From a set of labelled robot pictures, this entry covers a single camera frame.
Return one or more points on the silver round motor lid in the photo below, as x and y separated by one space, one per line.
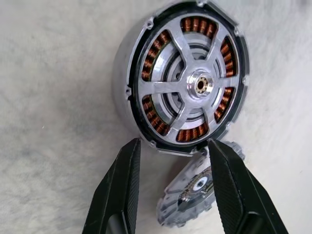
180 178

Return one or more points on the silver motor housing copper windings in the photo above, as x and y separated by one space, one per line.
122 68

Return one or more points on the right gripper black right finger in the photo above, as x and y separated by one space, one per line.
239 202

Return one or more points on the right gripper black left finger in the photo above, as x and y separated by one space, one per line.
117 195

